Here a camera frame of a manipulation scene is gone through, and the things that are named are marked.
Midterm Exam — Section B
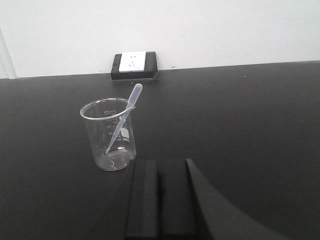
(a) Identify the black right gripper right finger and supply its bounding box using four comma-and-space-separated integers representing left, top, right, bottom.
160, 158, 198, 240

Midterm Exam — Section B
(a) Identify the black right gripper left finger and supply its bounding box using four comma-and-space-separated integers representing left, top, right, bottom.
125, 159, 159, 238

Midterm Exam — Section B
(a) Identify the clear glass beaker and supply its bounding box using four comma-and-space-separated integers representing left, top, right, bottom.
80, 97, 137, 172

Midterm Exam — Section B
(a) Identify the clear plastic pipette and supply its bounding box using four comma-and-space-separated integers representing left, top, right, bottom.
105, 83, 143, 154

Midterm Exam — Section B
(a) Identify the white wall power socket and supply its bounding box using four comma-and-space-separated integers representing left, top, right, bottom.
110, 51, 158, 81

